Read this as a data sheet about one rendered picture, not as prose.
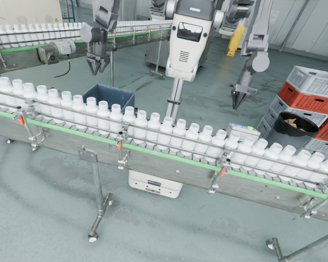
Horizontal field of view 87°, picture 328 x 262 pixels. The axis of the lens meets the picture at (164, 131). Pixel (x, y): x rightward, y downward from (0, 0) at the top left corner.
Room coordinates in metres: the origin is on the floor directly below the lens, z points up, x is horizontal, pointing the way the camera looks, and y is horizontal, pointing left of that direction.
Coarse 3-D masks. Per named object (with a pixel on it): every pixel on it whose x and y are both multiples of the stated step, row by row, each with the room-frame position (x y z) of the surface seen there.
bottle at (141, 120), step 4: (140, 112) 0.64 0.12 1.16; (144, 112) 0.64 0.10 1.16; (140, 116) 0.61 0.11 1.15; (144, 116) 0.61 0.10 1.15; (136, 120) 0.61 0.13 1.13; (140, 120) 0.61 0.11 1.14; (144, 120) 0.61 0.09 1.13; (136, 124) 0.60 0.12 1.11; (140, 124) 0.60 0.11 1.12; (144, 124) 0.60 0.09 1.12; (136, 128) 0.60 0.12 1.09; (136, 132) 0.60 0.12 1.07; (140, 132) 0.60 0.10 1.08; (144, 132) 0.61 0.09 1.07; (136, 136) 0.60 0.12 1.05; (140, 136) 0.60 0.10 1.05; (144, 136) 0.61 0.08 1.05; (136, 140) 0.60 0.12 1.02; (140, 140) 0.60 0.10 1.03
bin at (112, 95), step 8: (96, 88) 1.19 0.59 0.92; (104, 88) 1.22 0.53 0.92; (112, 88) 1.21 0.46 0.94; (88, 96) 1.07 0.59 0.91; (96, 96) 1.18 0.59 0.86; (104, 96) 1.22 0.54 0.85; (112, 96) 1.21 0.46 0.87; (120, 96) 1.21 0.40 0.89; (128, 96) 1.20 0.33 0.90; (96, 104) 1.17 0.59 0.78; (112, 104) 1.21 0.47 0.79; (120, 104) 1.21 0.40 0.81; (128, 104) 1.05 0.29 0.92
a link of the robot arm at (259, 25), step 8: (256, 0) 0.82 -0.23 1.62; (264, 0) 0.77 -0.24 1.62; (272, 0) 0.78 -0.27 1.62; (256, 8) 0.79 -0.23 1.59; (264, 8) 0.77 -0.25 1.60; (256, 16) 0.77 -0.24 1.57; (264, 16) 0.76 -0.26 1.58; (256, 24) 0.76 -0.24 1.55; (264, 24) 0.76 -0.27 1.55; (248, 32) 0.77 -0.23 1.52; (256, 32) 0.75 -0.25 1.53; (264, 32) 0.75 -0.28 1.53; (248, 40) 0.75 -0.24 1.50; (256, 40) 0.75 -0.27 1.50; (264, 40) 0.75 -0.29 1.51; (248, 48) 0.74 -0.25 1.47; (256, 48) 0.74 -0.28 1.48; (264, 48) 0.74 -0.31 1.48
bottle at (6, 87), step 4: (0, 80) 0.64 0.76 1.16; (4, 80) 0.65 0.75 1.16; (8, 80) 0.67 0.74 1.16; (4, 84) 0.65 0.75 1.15; (8, 84) 0.66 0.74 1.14; (0, 88) 0.64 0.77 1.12; (4, 88) 0.64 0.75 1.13; (8, 88) 0.65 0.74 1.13; (12, 88) 0.66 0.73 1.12; (4, 92) 0.63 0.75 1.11; (8, 92) 0.64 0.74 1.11; (12, 92) 0.65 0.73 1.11; (4, 96) 0.63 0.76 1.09; (8, 96) 0.64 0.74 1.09; (8, 100) 0.63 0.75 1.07; (12, 100) 0.64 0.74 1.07; (16, 100) 0.65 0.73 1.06; (12, 104) 0.64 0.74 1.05; (16, 104) 0.65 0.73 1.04; (8, 108) 0.63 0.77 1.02; (12, 108) 0.63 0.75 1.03
